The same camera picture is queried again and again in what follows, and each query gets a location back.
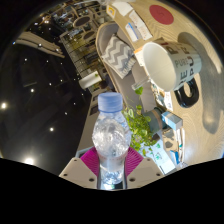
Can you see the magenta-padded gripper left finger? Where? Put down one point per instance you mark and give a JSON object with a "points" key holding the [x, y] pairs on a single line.
{"points": [[75, 171]]}

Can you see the white cylindrical pillar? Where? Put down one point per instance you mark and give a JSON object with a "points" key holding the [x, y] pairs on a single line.
{"points": [[89, 80]]}

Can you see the group of ceiling lights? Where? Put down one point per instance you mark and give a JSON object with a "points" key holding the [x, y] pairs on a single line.
{"points": [[29, 161]]}

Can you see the white paper napkin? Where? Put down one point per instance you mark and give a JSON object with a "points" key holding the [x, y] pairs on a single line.
{"points": [[122, 8]]}

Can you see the small blue white box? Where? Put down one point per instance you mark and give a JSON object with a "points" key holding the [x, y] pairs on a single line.
{"points": [[171, 120]]}

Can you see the clear plastic rod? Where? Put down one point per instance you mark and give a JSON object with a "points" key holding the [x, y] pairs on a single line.
{"points": [[140, 83]]}

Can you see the flat round red coaster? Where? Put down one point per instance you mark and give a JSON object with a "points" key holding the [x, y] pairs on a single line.
{"points": [[161, 14]]}

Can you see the grey curved sofa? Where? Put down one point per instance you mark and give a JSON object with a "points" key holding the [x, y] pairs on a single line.
{"points": [[125, 86]]}

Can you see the person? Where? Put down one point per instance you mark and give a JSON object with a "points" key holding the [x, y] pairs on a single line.
{"points": [[106, 81]]}

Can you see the group of dining chairs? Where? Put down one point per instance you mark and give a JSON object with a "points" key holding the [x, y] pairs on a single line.
{"points": [[83, 21]]}

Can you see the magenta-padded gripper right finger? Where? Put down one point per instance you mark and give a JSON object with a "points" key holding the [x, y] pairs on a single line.
{"points": [[146, 171]]}

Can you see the clear blue-capped water bottle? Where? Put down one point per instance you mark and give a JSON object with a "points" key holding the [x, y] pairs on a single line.
{"points": [[111, 136]]}

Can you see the blue white card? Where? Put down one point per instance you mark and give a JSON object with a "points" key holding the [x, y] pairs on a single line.
{"points": [[176, 157]]}

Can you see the grey white chevron cushion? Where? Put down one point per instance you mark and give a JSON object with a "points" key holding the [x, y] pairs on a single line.
{"points": [[117, 56]]}

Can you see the green potted plant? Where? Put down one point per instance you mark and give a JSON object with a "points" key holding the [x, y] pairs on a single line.
{"points": [[138, 128]]}

